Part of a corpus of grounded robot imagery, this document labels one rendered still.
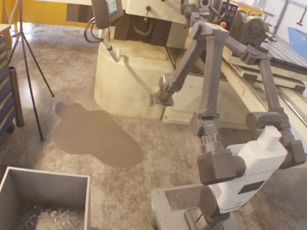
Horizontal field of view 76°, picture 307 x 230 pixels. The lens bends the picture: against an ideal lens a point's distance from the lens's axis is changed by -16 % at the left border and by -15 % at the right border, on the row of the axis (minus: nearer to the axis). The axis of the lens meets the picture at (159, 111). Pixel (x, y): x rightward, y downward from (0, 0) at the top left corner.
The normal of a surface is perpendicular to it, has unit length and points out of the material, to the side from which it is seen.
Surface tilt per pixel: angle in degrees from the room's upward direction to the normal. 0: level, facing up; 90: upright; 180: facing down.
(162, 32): 90
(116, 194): 0
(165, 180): 0
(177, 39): 90
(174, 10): 90
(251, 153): 63
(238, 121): 90
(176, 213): 0
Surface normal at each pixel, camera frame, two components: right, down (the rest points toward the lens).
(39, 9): 0.13, 0.60
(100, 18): -0.12, 0.56
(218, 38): 0.34, 0.25
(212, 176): -0.93, 0.00
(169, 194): 0.22, -0.79
